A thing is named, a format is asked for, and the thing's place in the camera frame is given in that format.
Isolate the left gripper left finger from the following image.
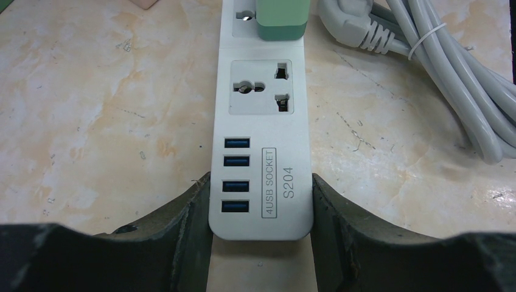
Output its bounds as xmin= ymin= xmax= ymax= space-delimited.
xmin=1 ymin=174 xmax=213 ymax=291

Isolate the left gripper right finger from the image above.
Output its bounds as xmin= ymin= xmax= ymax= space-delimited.
xmin=311 ymin=175 xmax=515 ymax=291

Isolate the small white green-plug strip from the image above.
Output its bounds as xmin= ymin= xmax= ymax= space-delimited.
xmin=209 ymin=1 xmax=314 ymax=241

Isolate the green plug adapter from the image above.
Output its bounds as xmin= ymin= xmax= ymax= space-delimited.
xmin=256 ymin=0 xmax=310 ymax=41

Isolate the grey coiled cable small strip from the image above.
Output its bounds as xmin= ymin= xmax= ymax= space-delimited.
xmin=318 ymin=1 xmax=515 ymax=164

